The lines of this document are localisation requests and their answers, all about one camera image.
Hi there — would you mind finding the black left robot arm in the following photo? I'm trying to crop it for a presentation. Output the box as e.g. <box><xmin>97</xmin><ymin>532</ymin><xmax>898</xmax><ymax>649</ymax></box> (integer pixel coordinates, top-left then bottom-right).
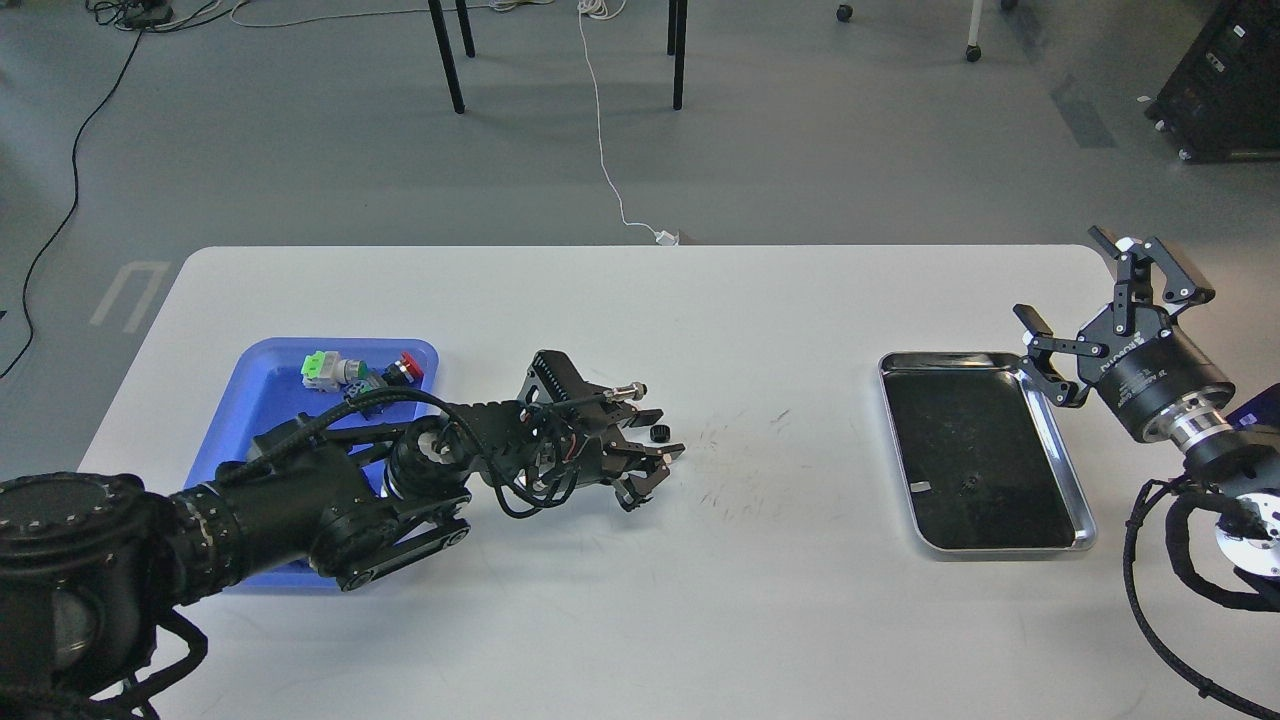
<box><xmin>1</xmin><ymin>350</ymin><xmax>684</xmax><ymax>719</ymax></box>

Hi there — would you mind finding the red push button switch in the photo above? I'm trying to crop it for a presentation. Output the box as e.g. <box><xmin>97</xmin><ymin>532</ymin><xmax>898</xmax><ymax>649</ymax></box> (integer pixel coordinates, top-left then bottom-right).
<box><xmin>381</xmin><ymin>351</ymin><xmax>425</xmax><ymax>387</ymax></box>

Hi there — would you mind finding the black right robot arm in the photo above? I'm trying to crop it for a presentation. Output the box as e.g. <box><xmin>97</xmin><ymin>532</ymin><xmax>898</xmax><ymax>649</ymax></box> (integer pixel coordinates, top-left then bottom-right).
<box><xmin>1012</xmin><ymin>225</ymin><xmax>1279</xmax><ymax>719</ymax></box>

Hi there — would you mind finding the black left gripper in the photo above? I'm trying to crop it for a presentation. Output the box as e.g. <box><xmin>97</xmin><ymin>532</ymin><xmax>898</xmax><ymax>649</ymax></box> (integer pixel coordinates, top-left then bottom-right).
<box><xmin>477</xmin><ymin>350</ymin><xmax>686</xmax><ymax>512</ymax></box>

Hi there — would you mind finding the black table leg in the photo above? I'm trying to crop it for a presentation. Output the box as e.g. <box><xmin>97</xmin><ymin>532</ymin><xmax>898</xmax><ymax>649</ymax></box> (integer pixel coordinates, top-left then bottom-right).
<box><xmin>454</xmin><ymin>0</ymin><xmax>476</xmax><ymax>58</ymax></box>
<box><xmin>666</xmin><ymin>0</ymin><xmax>678</xmax><ymax>56</ymax></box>
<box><xmin>428</xmin><ymin>0</ymin><xmax>465</xmax><ymax>115</ymax></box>
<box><xmin>671</xmin><ymin>0</ymin><xmax>689</xmax><ymax>111</ymax></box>

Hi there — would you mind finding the blue plastic tray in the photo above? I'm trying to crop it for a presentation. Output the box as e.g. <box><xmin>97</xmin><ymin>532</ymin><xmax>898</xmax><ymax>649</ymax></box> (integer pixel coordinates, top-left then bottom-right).
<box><xmin>183</xmin><ymin>337</ymin><xmax>439</xmax><ymax>594</ymax></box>

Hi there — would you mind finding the black blue contact block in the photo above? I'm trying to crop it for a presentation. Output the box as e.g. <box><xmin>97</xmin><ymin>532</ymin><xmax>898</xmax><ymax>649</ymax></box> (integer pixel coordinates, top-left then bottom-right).
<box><xmin>343</xmin><ymin>374</ymin><xmax>388</xmax><ymax>400</ymax></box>

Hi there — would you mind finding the shiny metal tray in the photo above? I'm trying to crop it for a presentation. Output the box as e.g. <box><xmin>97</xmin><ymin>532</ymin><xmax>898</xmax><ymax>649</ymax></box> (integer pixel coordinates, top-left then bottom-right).
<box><xmin>878</xmin><ymin>351</ymin><xmax>1097</xmax><ymax>559</ymax></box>

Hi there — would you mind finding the black equipment case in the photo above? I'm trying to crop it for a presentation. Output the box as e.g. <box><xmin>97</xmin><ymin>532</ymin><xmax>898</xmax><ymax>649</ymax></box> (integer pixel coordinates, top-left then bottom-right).
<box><xmin>1146</xmin><ymin>1</ymin><xmax>1279</xmax><ymax>163</ymax></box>

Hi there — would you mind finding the black table leg rear right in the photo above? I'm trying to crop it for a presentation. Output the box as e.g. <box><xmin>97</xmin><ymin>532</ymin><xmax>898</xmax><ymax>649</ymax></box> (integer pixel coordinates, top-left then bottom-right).
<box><xmin>666</xmin><ymin>0</ymin><xmax>678</xmax><ymax>56</ymax></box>

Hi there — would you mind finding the white chair leg with caster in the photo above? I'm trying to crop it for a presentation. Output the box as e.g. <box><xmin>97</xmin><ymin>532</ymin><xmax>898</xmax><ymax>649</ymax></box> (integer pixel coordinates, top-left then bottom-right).
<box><xmin>965</xmin><ymin>0</ymin><xmax>986</xmax><ymax>63</ymax></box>

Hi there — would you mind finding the green white terminal switch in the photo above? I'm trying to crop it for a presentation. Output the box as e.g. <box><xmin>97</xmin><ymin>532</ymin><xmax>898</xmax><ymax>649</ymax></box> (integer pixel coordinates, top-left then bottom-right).
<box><xmin>300</xmin><ymin>350</ymin><xmax>369</xmax><ymax>393</ymax></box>

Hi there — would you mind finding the black floor cable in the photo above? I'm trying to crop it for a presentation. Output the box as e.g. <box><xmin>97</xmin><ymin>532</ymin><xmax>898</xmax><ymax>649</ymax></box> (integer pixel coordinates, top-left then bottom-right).
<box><xmin>0</xmin><ymin>0</ymin><xmax>216</xmax><ymax>379</ymax></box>

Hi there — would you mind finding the black table leg rear left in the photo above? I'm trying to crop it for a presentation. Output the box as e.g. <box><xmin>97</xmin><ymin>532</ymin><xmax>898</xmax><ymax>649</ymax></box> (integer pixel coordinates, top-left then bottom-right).
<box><xmin>454</xmin><ymin>0</ymin><xmax>476</xmax><ymax>58</ymax></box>

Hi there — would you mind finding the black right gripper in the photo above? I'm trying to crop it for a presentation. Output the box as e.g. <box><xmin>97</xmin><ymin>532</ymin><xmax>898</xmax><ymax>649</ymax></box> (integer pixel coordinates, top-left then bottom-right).
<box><xmin>1012</xmin><ymin>225</ymin><xmax>1236</xmax><ymax>443</ymax></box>

